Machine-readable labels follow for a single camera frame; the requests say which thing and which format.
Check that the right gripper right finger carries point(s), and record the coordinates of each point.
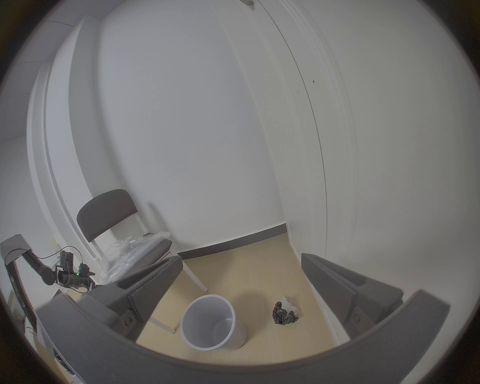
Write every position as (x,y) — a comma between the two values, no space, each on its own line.
(337,288)

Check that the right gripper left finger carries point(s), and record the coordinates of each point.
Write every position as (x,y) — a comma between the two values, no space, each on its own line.
(150,285)

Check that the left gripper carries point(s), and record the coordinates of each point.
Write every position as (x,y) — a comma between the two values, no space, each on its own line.
(73,280)

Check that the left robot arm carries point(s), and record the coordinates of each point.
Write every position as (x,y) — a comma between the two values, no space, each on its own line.
(17,245)

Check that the clear plastic bag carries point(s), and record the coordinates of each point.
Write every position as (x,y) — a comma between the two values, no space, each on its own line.
(125,253)

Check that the crumpled black plastic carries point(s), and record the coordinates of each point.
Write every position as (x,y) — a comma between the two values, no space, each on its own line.
(283,315)

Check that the white trash bin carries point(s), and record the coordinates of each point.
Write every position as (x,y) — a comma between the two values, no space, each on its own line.
(236,330)

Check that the crumpled white paper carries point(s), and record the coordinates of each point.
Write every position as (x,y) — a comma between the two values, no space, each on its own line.
(291,304)

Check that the dark grey white-framed chair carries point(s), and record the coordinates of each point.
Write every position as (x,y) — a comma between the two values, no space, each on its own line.
(107,210)

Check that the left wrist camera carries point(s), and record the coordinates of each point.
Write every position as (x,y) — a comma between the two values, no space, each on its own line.
(66,259)

